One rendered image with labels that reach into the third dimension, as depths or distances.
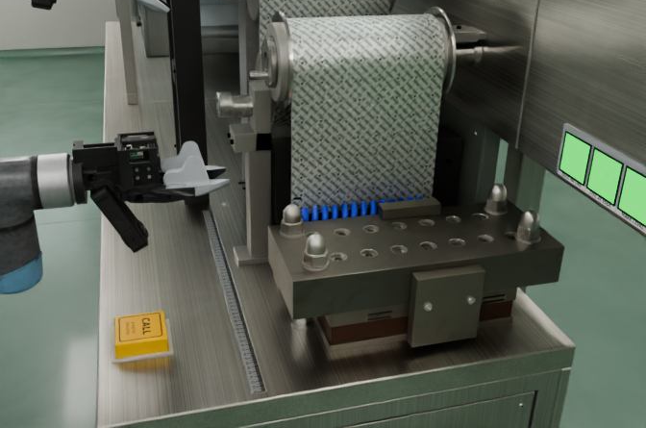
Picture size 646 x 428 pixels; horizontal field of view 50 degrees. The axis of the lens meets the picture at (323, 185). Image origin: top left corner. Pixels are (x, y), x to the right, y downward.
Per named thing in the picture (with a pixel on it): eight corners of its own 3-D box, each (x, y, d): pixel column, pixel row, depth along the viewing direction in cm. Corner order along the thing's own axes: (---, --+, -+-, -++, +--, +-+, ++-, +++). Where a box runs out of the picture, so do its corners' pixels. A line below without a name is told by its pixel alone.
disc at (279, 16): (269, 92, 113) (269, 1, 107) (272, 92, 114) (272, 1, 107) (289, 126, 101) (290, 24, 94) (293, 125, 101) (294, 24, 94)
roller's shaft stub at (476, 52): (429, 64, 113) (432, 37, 111) (468, 62, 115) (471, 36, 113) (440, 71, 109) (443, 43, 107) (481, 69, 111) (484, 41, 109)
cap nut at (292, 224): (277, 228, 102) (277, 200, 100) (301, 225, 103) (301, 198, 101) (283, 239, 99) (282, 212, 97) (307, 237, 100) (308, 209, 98)
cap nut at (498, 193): (480, 206, 111) (483, 180, 109) (500, 204, 112) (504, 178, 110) (490, 215, 107) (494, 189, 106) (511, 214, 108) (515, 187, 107)
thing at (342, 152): (290, 217, 108) (291, 103, 101) (430, 202, 114) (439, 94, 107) (291, 218, 108) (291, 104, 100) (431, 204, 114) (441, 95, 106)
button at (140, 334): (115, 330, 100) (113, 315, 99) (164, 323, 102) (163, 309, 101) (115, 360, 94) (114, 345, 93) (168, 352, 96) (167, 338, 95)
